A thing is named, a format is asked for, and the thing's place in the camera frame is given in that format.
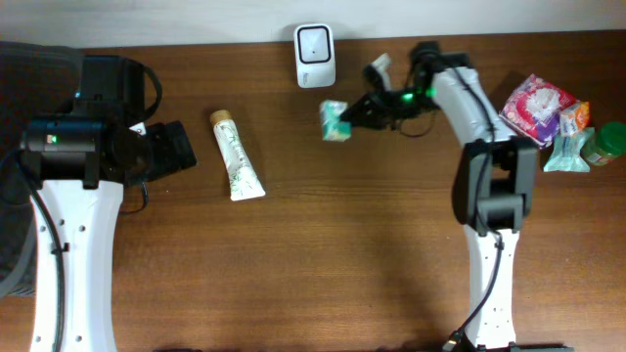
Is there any teal blue tissue pack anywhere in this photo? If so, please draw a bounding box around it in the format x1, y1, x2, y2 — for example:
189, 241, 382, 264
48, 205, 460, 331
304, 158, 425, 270
320, 100, 351, 142

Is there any white bamboo print tube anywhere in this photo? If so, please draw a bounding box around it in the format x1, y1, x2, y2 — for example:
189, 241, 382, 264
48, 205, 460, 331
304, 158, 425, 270
209, 110, 266, 201

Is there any red purple tissue package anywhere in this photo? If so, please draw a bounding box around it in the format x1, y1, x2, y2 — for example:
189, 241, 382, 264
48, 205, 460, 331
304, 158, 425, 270
500, 74, 577, 149

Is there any teal wet wipes pack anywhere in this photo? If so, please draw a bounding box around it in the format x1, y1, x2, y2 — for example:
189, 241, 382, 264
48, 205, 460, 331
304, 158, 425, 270
543, 127, 595, 173

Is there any orange tissue pack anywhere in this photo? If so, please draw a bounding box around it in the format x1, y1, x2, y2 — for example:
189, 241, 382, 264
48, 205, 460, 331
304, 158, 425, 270
559, 101, 590, 137

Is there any green lid jar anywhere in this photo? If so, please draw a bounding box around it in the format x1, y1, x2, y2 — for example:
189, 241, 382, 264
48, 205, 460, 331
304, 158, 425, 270
581, 121, 625, 166

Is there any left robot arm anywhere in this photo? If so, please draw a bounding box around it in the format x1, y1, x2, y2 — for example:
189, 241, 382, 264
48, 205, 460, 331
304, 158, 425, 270
17, 56, 197, 351

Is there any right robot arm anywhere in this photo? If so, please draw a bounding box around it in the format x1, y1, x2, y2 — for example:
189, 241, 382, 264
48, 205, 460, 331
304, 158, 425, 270
339, 41, 538, 351

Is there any grey plastic mesh basket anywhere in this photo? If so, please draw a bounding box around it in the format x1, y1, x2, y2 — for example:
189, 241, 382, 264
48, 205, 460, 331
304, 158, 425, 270
1, 41, 84, 297

